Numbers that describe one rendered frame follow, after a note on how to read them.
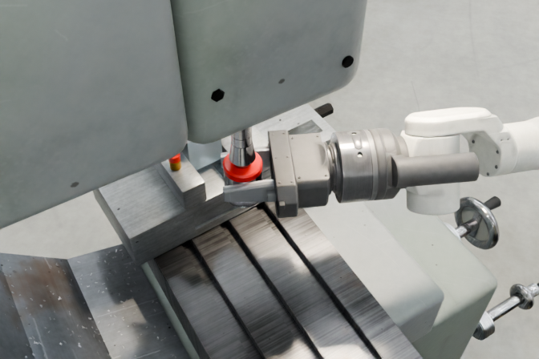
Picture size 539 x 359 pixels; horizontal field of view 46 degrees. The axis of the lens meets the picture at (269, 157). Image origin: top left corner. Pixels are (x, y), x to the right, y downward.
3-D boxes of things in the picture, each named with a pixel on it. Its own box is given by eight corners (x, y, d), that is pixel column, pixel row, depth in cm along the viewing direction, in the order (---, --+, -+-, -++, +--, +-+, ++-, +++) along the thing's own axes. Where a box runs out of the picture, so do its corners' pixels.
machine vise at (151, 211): (284, 110, 110) (285, 61, 101) (336, 164, 101) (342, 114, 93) (94, 198, 97) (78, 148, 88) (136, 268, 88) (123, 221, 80)
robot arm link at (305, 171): (266, 110, 78) (362, 102, 79) (267, 162, 85) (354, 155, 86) (278, 188, 70) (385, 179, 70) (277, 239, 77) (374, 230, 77)
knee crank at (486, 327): (529, 279, 139) (538, 264, 134) (551, 300, 135) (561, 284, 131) (454, 325, 131) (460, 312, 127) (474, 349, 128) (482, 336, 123)
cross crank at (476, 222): (465, 211, 140) (479, 177, 131) (504, 250, 133) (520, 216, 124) (409, 243, 134) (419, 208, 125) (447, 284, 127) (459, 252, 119)
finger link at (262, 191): (222, 183, 74) (274, 179, 74) (224, 199, 76) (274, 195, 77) (223, 194, 73) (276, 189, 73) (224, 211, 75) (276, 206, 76)
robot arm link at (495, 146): (394, 114, 79) (484, 103, 84) (396, 183, 81) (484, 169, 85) (423, 119, 73) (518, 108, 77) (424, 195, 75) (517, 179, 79)
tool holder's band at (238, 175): (258, 151, 78) (258, 145, 77) (265, 179, 75) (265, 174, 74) (220, 155, 77) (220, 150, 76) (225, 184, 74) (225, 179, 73)
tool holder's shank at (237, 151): (253, 150, 76) (252, 79, 68) (257, 170, 74) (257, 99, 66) (227, 154, 76) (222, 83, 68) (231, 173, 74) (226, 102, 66)
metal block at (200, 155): (202, 133, 94) (199, 103, 90) (223, 158, 91) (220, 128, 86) (171, 147, 92) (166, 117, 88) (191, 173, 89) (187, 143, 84)
